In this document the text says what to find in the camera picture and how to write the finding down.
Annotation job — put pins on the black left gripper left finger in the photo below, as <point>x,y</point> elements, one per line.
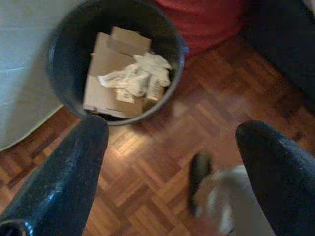
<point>61,186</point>

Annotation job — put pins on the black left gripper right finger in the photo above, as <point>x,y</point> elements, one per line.
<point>283,186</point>

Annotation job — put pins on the large brown cardboard piece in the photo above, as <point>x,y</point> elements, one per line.
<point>103,96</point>

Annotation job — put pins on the white mattress green print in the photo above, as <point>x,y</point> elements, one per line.
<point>22,73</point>

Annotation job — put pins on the printed cardboard carton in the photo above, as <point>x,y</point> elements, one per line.
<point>155,91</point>

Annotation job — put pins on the white crumpled paper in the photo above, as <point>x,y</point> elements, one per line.
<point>137,73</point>

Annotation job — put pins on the black round trash bin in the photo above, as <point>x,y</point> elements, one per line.
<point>71,49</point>

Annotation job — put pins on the dark furniture piece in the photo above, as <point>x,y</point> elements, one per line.
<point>283,37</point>

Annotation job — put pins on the small brown cardboard piece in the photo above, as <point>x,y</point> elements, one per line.
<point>128,39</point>

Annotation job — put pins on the large red cushion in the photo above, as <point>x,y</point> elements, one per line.
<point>201,24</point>

